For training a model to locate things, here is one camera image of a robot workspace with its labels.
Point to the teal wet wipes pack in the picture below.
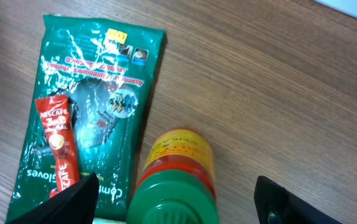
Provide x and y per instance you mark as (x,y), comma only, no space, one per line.
(106,221)

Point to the red sauce bottle green cap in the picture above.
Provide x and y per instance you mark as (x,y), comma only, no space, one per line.
(178,182)

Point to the red white snack packet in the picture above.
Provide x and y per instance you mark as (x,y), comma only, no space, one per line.
(55,118)

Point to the green 3M gloves packet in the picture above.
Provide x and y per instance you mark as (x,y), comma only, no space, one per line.
(105,69)

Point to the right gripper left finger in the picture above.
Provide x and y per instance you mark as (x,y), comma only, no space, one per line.
(74,205)

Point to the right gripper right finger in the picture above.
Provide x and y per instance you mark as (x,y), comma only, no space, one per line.
(276,205)

